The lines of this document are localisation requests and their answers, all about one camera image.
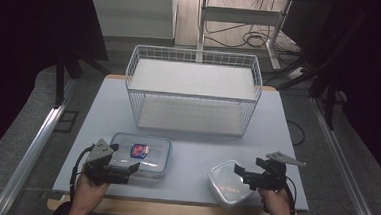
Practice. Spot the person's left hand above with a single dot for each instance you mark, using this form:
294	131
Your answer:
88	191

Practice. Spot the white power strip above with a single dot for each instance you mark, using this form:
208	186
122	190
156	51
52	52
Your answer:
296	73

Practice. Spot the white square plastic container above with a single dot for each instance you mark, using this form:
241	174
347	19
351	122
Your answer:
225	186

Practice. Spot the white cabinet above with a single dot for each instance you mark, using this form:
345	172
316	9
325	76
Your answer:
130	13

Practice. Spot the black metal stand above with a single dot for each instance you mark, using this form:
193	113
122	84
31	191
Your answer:
329	96
59	82

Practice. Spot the clear lidded food container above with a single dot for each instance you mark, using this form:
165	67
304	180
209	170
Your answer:
155	158

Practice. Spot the person's right hand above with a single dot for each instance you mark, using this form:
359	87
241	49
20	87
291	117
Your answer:
273	202

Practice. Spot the aluminium rail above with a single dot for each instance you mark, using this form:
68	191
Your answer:
32	151
345	170

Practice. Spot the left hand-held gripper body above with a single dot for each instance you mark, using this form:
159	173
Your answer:
100	155

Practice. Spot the white metal desk frame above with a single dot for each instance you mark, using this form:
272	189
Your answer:
241	15

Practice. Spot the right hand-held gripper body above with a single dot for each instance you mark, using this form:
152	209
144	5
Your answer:
271	177

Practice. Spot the black floor bracket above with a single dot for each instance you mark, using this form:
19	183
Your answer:
66	121

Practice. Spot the pale grey table mat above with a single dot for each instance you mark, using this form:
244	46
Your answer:
192	151

